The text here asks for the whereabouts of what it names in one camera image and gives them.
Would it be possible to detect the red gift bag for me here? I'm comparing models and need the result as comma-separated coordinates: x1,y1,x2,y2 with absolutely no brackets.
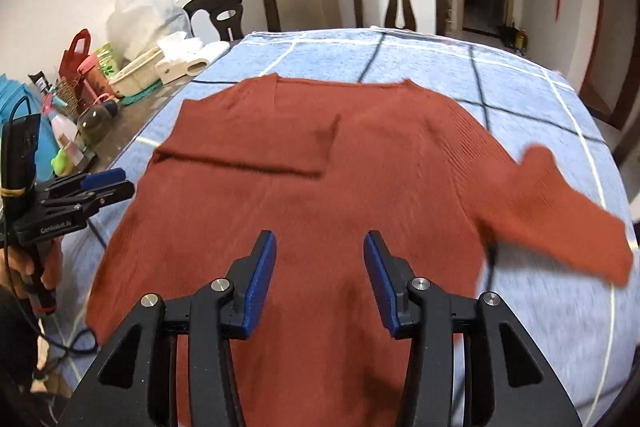
58,29,93,82

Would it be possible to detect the dark glass bottle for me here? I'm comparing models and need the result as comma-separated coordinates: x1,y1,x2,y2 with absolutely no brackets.
77,94,120,145

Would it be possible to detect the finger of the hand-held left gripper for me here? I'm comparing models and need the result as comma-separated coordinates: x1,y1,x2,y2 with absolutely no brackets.
45,168,128,200
42,181,137,228

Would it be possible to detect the white tissue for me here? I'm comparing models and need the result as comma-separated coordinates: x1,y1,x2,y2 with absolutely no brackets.
156,32,203,62

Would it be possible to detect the teal bag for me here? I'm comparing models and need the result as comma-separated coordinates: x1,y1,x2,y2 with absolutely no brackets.
0,76,56,180

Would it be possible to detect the rust red knit sweater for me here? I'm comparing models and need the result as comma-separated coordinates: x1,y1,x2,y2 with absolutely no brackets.
85,74,635,427

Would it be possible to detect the cream plastic holder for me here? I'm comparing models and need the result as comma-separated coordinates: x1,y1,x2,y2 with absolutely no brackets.
155,53,211,84

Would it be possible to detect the pink drinking bottle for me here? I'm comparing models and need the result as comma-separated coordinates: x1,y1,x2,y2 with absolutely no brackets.
77,53,113,100

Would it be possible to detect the white plastic bag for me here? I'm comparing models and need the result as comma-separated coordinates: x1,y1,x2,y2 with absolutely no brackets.
106,0,191,60

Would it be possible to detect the black cable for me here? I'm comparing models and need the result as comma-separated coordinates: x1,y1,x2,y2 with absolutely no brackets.
32,314,101,380

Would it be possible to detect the green crochet doily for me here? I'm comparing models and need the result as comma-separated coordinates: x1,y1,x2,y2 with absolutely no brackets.
120,77,193,108

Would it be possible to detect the beige woven basket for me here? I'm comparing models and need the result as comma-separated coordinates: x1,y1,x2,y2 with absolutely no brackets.
109,47,166,95

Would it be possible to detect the person's left forearm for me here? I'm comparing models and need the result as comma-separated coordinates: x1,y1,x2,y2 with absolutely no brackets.
0,291,45,408

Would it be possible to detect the brown wooden door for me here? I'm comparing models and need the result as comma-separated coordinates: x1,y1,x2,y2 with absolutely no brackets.
582,0,640,132

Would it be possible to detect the blue checked blanket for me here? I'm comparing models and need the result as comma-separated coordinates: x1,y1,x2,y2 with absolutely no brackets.
47,27,638,413

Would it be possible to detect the white rolled cloth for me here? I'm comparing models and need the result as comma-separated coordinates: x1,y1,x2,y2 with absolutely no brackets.
199,40,232,66

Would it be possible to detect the dark wooden chair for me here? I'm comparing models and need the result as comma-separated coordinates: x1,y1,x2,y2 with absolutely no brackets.
182,0,282,44

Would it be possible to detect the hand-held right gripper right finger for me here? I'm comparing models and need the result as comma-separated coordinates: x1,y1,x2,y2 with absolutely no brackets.
363,230,583,427

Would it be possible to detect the brown patterned pouch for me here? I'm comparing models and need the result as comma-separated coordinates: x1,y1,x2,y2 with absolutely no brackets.
52,79,83,118

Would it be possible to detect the person's left hand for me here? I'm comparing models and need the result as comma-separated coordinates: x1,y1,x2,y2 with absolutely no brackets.
0,241,65,304

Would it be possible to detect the green packet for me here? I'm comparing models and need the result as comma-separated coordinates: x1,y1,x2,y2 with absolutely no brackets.
94,43,119,74

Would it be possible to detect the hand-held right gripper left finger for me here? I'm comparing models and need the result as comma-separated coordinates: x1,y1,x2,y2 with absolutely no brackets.
57,230,278,427

